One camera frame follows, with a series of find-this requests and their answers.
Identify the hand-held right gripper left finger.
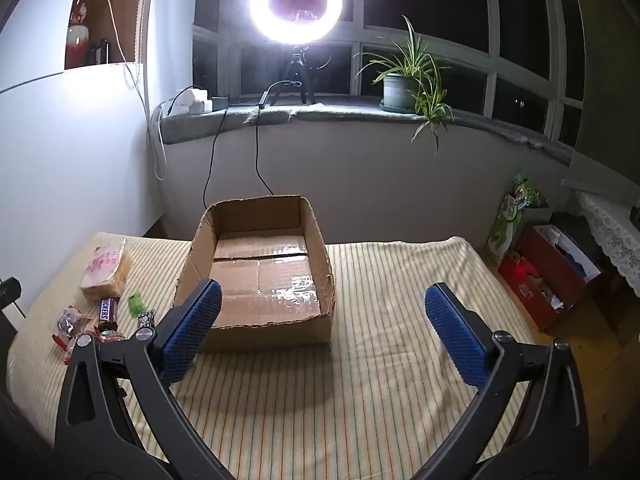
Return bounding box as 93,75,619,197
55,280,236,480

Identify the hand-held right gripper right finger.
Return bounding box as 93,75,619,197
415,282,590,480

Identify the clear dark snack packet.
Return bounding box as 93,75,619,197
52,331,81,365
54,304,97,340

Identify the small red and green candy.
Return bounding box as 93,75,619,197
96,322,125,344

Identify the brown chocolate bar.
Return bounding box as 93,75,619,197
99,296,121,324

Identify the bread packet with pink label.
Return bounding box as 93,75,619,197
79,239,133,302

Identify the cardboard box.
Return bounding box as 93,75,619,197
172,195,336,353

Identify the red box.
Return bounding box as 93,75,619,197
499,224,605,332

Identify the striped yellow cloth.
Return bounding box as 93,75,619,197
7,232,540,480

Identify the green printed bag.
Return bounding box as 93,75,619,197
486,174,546,267

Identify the white lace cloth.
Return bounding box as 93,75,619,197
574,189,640,307

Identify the white power strip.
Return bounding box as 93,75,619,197
169,87,214,116

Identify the green flower pot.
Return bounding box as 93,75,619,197
379,73,424,113

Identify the spider plant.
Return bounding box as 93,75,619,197
354,15,456,155

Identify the black tripod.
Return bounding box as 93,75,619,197
286,45,317,106

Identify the dark curtain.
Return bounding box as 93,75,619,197
569,0,640,181

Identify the black cable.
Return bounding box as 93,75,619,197
254,80,293,196
202,108,230,207

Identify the window frame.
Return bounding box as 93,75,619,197
191,0,587,147

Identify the thin white hanging cable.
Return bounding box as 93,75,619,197
102,0,147,107

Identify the wooden wall niche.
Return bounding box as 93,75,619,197
64,0,153,71

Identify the ring light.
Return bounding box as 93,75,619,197
248,0,345,45

